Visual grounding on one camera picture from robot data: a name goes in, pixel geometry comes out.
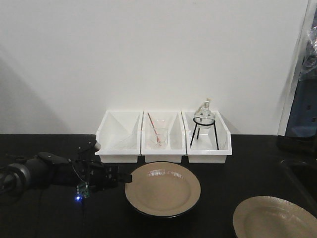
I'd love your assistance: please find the black lab sink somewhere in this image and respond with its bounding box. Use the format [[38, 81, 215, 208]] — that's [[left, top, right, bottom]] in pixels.
[[280, 160, 317, 214]]

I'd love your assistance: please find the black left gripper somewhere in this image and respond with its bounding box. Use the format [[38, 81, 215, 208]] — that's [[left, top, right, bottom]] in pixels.
[[71, 146, 132, 192]]

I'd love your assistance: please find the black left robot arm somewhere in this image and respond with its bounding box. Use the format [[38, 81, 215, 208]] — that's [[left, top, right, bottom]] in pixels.
[[0, 145, 132, 201]]

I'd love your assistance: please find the middle white plastic bin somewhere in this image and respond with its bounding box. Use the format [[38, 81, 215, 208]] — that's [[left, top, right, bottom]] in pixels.
[[141, 111, 186, 163]]

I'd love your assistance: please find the right white plastic bin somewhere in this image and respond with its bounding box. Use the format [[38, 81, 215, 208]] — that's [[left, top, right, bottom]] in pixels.
[[181, 111, 232, 164]]

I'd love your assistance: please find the beige circular plate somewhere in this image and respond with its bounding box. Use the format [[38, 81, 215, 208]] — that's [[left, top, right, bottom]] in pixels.
[[233, 196, 317, 238], [125, 162, 201, 218]]

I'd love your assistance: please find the white plastic bin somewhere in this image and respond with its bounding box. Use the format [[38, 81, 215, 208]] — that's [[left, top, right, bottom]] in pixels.
[[181, 111, 232, 164], [141, 111, 186, 163], [96, 111, 143, 164]]

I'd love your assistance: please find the black wire tripod stand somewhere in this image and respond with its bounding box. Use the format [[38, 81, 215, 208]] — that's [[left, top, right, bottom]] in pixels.
[[190, 117, 219, 150]]

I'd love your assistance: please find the plastic bag of pegs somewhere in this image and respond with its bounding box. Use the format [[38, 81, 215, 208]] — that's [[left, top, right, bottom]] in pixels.
[[301, 14, 317, 74]]

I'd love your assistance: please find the glass beaker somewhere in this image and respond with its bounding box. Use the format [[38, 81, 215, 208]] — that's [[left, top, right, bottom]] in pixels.
[[150, 128, 168, 149]]

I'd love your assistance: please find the glass flask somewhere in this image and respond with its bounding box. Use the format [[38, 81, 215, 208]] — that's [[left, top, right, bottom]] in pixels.
[[193, 99, 215, 129]]

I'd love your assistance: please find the green circuit board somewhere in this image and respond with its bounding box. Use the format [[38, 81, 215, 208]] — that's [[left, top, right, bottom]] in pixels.
[[75, 181, 90, 201]]

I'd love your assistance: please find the left white plastic bin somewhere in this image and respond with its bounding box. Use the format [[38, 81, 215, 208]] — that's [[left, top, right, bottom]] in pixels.
[[96, 111, 143, 164]]

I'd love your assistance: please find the grey pegboard drying rack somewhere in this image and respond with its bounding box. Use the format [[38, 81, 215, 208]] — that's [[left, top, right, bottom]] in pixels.
[[277, 0, 317, 155]]

